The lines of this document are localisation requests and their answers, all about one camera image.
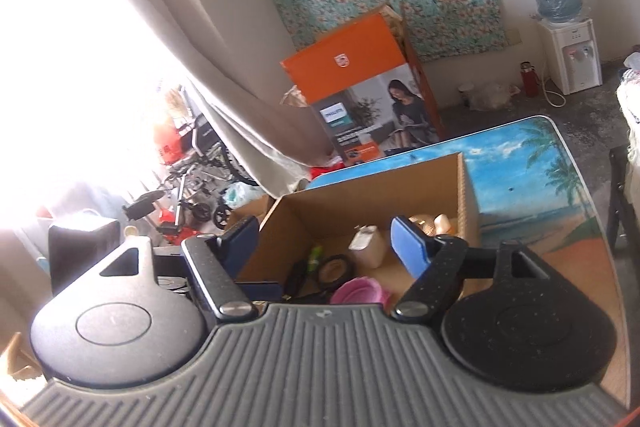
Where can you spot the small green-capped tube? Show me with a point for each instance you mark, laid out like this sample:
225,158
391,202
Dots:
316,257

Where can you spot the orange plastic bag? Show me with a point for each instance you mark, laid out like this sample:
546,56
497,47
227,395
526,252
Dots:
165,139

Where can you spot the red thermos bottle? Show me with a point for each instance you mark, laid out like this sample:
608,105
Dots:
528,82

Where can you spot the white charger plug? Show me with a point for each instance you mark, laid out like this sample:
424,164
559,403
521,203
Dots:
370,252

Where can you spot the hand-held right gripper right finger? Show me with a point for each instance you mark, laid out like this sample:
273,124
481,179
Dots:
410,243

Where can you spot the black chair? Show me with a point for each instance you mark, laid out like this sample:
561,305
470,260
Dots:
617,187

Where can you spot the black tape roll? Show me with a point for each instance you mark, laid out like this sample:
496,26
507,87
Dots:
336,259

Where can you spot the white plastic bag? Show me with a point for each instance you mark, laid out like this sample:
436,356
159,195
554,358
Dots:
240,194

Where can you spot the pink plastic bowl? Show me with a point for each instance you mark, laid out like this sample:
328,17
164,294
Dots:
357,292

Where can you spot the beige paper bag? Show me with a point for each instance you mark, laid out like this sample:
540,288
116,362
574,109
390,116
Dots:
295,97

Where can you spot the white water dispenser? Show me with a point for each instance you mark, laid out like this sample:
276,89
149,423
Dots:
570,57

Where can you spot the large brown cardboard box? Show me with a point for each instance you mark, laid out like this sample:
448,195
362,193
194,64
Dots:
370,187

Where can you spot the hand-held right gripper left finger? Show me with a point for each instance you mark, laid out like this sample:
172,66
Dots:
240,242

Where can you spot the clear plastic bag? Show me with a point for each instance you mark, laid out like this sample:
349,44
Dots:
492,97

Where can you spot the red plastic bag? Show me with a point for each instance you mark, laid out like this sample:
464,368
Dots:
327,171

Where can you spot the beige curtain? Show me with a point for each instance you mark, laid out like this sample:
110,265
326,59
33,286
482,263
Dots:
175,7

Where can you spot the orange printed appliance box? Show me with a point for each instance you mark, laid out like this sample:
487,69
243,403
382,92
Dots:
350,42

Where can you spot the wheelchair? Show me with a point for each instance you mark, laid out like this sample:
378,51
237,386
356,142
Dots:
205,142

